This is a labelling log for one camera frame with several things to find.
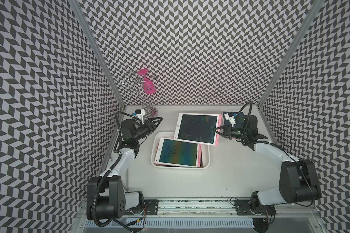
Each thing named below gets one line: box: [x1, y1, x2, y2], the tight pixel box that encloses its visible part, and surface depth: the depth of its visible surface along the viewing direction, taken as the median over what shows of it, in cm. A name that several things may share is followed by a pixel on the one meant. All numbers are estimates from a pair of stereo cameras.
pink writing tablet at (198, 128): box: [173, 113, 223, 147], surface depth 87 cm
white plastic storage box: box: [150, 131, 210, 170], surface depth 91 cm
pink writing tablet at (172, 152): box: [153, 137, 203, 168], surface depth 92 cm
